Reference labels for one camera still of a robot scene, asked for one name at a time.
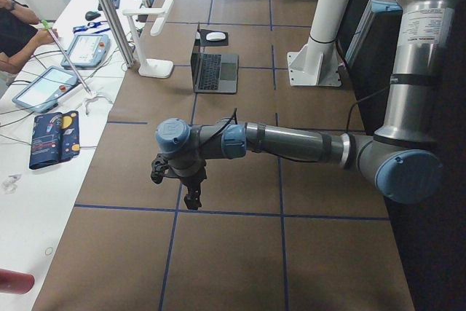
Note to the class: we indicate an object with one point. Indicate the upper teach pendant tablet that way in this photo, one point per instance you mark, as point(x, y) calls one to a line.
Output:
point(86, 51)

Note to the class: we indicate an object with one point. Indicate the person's hand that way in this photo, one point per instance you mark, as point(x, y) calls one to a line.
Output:
point(43, 37)

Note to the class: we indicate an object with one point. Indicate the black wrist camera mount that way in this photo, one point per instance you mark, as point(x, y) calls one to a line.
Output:
point(160, 169)

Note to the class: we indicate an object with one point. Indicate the black mouse pad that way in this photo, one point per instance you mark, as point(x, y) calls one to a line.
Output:
point(201, 33)

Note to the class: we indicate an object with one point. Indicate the white computer mouse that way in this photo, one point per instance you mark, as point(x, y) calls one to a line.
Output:
point(215, 36)

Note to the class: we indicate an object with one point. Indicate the red cylinder bottle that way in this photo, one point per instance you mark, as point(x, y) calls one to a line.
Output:
point(12, 282)

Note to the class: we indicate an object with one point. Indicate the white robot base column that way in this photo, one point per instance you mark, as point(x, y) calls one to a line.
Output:
point(316, 64)

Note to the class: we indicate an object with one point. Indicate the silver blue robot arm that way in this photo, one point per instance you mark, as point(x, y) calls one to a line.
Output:
point(397, 159)

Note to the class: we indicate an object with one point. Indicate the grey laptop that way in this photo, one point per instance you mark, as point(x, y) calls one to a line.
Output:
point(213, 73)

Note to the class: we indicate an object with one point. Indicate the person's forearm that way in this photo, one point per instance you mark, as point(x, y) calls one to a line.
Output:
point(14, 64)

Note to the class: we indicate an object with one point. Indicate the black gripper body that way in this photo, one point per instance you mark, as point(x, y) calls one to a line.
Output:
point(191, 180)

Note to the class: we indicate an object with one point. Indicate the white grabber claw stick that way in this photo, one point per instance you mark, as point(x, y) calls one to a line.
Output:
point(93, 95)

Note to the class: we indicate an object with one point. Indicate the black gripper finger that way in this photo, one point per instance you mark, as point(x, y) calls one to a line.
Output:
point(192, 198)

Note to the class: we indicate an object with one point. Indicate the lower teach pendant tablet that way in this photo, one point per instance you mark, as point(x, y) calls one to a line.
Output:
point(43, 93)

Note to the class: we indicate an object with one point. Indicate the dark blue space pencil case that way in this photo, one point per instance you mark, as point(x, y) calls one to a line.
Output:
point(55, 139)

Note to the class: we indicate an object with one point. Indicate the aluminium frame post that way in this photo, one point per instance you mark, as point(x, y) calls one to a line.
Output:
point(118, 31)

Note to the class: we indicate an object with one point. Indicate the black computer mouse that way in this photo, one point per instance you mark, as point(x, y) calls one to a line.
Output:
point(92, 15)

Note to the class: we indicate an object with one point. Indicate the teach pendant tablet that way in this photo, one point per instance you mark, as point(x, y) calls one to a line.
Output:
point(86, 51)
point(43, 93)

